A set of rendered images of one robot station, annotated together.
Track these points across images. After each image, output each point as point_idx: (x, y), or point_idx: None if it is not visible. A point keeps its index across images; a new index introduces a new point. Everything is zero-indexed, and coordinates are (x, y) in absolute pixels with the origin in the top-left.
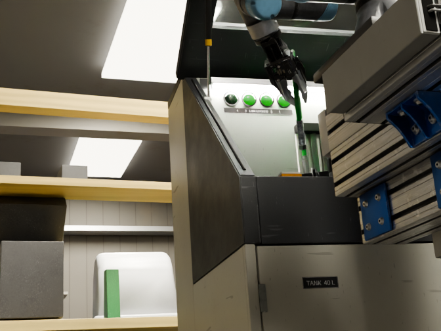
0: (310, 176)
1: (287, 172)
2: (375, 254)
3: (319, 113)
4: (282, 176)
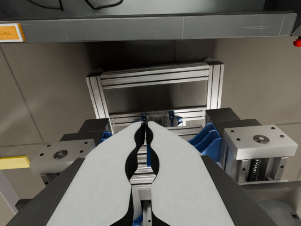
0: (37, 42)
1: (3, 41)
2: None
3: (30, 167)
4: (2, 43)
